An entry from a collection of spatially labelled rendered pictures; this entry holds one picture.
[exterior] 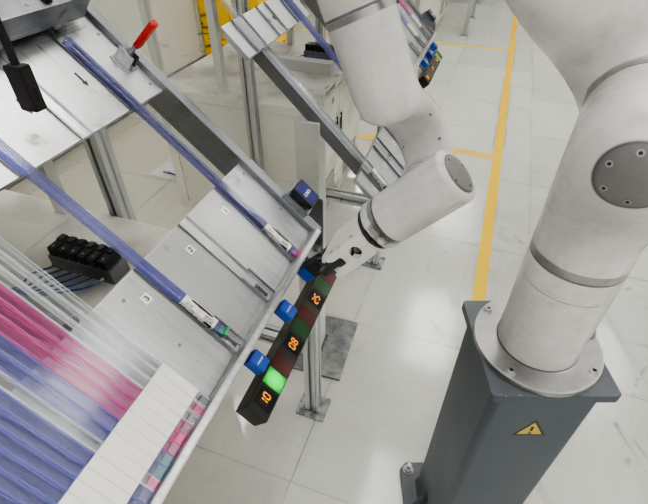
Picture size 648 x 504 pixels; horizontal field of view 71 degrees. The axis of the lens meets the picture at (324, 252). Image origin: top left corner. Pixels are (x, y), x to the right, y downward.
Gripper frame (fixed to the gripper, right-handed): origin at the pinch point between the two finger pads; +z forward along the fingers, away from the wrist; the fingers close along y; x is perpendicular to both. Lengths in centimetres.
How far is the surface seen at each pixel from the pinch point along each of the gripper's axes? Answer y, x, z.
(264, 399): -25.4, -4.2, 3.5
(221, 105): 85, 44, 56
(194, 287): -18.9, 14.5, 2.5
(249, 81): 81, 40, 37
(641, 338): 76, -117, -9
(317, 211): 14.0, 4.7, 2.4
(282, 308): -11.9, 1.2, 1.3
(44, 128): -15.0, 44.4, 2.4
